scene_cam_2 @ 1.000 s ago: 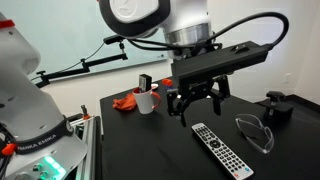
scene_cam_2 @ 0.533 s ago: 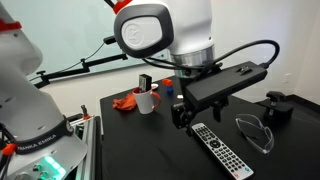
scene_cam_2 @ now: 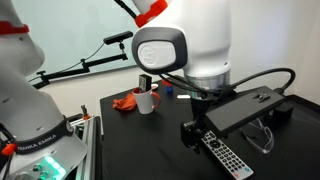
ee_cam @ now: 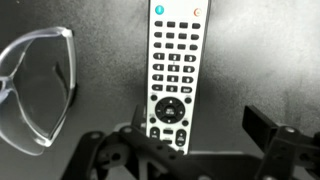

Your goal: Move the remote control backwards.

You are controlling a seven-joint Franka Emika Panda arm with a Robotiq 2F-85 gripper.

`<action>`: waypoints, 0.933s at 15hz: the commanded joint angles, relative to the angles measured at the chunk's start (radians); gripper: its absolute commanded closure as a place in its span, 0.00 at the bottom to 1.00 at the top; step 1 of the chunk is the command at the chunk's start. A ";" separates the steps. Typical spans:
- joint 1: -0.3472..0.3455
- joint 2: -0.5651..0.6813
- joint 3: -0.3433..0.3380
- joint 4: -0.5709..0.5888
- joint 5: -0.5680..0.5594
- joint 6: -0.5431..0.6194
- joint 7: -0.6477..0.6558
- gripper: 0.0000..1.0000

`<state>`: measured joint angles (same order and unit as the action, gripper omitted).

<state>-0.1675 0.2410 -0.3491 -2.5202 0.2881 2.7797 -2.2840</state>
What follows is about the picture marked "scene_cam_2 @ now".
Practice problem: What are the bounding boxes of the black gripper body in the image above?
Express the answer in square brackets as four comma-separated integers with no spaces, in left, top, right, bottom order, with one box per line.
[190,97,213,133]

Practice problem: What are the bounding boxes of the grey remote control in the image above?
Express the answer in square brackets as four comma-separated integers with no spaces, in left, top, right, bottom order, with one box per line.
[201,130,255,180]

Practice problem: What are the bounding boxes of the small red block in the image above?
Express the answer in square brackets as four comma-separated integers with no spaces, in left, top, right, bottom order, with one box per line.
[161,79,174,88]

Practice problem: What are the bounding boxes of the white mug red inside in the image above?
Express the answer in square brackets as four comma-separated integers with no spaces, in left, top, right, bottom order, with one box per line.
[132,87,162,116]

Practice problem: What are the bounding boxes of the black rectangular block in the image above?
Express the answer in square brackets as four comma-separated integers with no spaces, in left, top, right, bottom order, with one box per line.
[138,74,153,93]

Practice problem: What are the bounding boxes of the clear safety glasses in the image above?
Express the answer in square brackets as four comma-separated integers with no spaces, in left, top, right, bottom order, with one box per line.
[240,118,275,155]

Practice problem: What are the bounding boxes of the orange cloth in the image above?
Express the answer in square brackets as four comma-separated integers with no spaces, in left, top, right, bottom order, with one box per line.
[112,92,138,112]

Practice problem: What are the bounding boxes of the small black box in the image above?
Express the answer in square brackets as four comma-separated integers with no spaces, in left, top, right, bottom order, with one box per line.
[266,101,295,126]

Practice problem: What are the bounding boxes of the orange black clamp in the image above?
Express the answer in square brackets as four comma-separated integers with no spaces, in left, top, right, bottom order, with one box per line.
[80,104,92,121]

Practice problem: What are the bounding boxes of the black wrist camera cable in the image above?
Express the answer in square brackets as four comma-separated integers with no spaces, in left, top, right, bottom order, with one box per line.
[114,0,297,98]

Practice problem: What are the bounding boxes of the aluminium profile frame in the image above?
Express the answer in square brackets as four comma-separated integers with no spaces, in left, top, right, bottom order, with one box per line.
[66,114,103,180]

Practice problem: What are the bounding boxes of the black stereo camera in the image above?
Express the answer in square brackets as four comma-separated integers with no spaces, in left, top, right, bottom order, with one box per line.
[103,30,134,46]

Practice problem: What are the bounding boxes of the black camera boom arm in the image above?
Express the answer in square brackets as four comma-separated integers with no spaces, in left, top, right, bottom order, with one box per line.
[31,52,129,90]

